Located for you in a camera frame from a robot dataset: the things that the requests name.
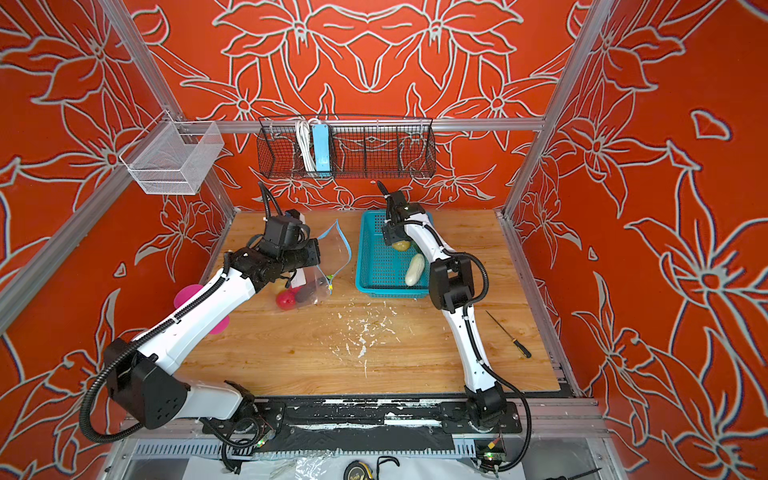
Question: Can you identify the clear zip top bag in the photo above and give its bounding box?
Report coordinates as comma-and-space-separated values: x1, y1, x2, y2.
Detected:
281, 219, 352, 310

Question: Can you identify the dark red apple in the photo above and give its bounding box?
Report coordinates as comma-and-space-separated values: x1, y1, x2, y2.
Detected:
275, 289, 297, 311

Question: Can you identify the dark eggplant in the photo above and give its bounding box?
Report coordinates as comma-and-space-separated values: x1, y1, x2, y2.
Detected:
294, 282, 332, 306

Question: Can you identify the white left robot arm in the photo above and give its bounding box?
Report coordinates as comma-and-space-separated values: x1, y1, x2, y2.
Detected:
78, 209, 320, 448

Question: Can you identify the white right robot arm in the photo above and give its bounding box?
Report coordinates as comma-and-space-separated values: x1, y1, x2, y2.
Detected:
377, 183, 507, 431

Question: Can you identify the teal plastic basket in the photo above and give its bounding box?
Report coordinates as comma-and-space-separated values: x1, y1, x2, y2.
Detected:
355, 210, 429, 299

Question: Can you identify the light blue power strip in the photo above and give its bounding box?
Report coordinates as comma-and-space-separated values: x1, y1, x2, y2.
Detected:
312, 123, 331, 176

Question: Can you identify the pink plastic goblet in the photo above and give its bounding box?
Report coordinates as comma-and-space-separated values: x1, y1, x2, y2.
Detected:
173, 284, 230, 335

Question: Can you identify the black screwdriver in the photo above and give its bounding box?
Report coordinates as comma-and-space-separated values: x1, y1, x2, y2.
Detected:
487, 311, 532, 359

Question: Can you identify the yellow black tape measure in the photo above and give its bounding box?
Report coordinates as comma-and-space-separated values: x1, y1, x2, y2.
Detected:
343, 460, 374, 480

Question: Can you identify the black wire wall basket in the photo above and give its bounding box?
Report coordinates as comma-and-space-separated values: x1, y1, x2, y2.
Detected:
256, 114, 437, 180

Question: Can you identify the white coiled cable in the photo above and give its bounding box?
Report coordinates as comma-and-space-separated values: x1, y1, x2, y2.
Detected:
294, 118, 317, 174

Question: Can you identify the clear mesh wall bin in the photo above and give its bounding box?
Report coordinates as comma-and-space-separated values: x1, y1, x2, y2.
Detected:
120, 120, 224, 195

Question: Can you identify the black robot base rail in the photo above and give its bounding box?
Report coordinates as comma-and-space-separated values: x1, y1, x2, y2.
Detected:
201, 397, 525, 458

